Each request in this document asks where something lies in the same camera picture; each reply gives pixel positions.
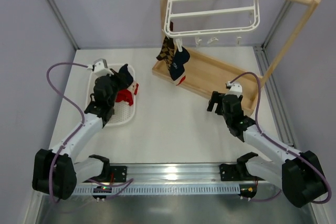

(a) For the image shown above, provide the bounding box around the white plastic clip hanger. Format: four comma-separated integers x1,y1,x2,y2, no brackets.
160,0,260,48

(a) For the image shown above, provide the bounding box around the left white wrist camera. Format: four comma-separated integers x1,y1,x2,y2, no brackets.
86,59,113,77

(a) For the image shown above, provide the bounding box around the navy blue sock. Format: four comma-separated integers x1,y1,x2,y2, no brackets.
113,63,139,95

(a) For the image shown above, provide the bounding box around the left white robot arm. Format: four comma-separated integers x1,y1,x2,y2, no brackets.
32,72,125,200

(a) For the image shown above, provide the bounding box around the brown argyle sock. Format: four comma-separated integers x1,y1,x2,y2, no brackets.
156,35,175,70

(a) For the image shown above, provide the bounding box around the slotted grey cable duct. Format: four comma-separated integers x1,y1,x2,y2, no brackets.
72,183,240,197

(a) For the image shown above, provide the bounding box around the navy sock beige red toe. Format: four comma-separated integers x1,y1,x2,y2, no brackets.
169,47,190,86

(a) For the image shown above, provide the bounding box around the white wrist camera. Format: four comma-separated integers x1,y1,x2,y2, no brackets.
86,59,113,77
226,82,243,97

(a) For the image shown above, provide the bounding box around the aluminium mounting rail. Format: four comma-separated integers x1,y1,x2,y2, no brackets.
92,163,254,184

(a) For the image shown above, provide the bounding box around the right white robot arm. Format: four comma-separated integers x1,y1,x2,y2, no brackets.
207,91,330,208

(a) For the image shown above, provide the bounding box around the white perforated plastic basket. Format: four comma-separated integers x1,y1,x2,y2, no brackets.
85,63,136,126

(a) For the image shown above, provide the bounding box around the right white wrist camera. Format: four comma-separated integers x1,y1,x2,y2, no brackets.
226,82,243,97

